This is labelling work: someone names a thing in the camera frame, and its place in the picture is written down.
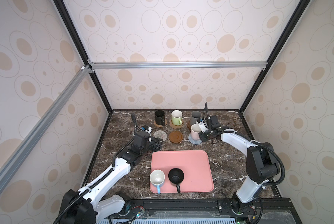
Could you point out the grey mug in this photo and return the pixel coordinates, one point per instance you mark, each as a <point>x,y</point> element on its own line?
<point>195,117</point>

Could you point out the light blue woven coaster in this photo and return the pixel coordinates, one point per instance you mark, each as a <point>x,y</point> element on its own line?
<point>195,142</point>

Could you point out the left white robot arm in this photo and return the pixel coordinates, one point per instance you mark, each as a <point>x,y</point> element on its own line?
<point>87,206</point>

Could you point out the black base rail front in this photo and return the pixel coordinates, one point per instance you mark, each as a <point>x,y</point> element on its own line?
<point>206,211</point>

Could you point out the green mug white inside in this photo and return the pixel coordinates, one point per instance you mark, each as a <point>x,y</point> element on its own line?
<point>177,117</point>

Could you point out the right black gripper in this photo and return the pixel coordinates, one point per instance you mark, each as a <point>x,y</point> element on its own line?
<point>203,138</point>

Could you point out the pink plastic tray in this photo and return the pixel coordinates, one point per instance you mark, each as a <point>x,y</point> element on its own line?
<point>185,171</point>

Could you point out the woven rattan coaster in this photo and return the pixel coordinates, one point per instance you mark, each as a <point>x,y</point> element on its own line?
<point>158,126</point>

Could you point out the blue mug white inside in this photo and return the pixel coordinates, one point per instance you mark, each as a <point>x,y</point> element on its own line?
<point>157,179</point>

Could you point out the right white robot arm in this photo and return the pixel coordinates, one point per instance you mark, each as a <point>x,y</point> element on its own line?
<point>263,166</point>

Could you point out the black mug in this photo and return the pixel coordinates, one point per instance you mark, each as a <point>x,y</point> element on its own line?
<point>176,177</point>
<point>160,117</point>

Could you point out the horizontal aluminium rail back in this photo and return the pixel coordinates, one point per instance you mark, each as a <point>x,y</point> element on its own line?
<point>177,65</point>

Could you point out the white grey round coaster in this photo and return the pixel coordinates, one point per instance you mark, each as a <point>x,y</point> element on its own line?
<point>160,134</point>

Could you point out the black corner frame post left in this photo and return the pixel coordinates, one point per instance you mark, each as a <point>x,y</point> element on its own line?
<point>62,10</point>

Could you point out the small brown wooden coaster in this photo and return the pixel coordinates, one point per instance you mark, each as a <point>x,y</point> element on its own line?
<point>176,137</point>

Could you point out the pink mug white inside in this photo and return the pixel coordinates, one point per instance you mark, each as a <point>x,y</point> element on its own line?
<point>195,130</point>

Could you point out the black corner frame post right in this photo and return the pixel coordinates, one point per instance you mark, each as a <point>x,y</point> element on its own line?
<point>289,28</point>

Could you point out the cork paw print coaster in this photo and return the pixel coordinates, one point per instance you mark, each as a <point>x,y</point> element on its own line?
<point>175,126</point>

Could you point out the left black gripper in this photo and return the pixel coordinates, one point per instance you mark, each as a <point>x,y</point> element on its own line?
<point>156,144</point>

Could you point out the black corner frame post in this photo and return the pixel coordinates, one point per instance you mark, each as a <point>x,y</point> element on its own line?
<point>62,10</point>
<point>289,28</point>

